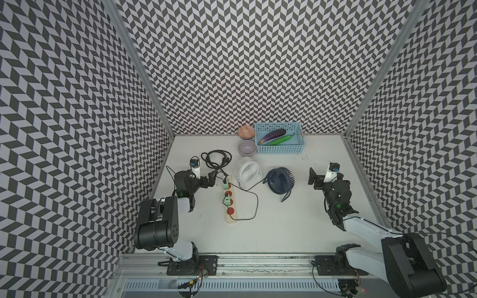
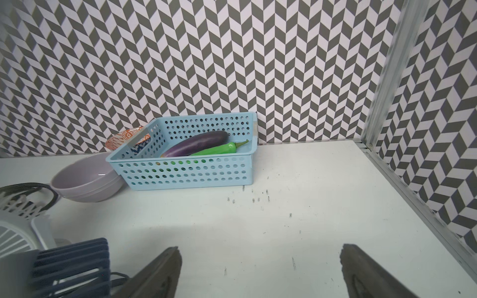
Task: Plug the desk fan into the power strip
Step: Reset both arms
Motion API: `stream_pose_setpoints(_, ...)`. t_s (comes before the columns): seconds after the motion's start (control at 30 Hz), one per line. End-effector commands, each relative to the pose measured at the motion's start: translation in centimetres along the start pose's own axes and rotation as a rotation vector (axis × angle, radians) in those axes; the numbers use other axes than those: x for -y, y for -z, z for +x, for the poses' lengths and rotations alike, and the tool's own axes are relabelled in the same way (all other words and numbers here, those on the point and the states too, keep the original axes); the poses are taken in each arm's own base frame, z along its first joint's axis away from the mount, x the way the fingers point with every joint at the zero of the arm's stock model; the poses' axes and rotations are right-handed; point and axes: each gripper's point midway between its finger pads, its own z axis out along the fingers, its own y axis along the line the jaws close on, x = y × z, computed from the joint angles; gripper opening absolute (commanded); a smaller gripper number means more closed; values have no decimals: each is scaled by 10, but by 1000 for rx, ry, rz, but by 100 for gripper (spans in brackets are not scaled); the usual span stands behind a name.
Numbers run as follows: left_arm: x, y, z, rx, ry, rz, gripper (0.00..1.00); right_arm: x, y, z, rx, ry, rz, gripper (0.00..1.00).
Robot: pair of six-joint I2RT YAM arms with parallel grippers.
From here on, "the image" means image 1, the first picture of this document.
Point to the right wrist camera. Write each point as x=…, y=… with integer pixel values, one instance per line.
x=332, y=172

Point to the navy blue desk fan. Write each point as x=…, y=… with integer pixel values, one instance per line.
x=280, y=181

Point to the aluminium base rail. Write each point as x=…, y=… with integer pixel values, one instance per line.
x=230, y=275

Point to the lilac ceramic bowl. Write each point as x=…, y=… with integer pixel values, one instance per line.
x=247, y=148

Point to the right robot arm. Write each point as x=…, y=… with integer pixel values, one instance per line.
x=403, y=260

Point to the green chili pepper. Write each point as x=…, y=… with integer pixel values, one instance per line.
x=280, y=140

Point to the green adapter of navy fan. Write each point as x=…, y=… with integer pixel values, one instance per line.
x=227, y=201

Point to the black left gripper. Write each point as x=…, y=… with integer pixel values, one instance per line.
x=210, y=180

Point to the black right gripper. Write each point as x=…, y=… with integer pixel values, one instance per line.
x=319, y=179

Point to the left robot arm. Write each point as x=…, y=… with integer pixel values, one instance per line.
x=158, y=228

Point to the beige red power strip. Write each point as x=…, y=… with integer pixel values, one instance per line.
x=231, y=215

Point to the light blue perforated basket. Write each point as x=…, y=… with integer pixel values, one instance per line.
x=293, y=146

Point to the purple eggplant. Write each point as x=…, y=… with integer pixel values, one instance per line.
x=272, y=135

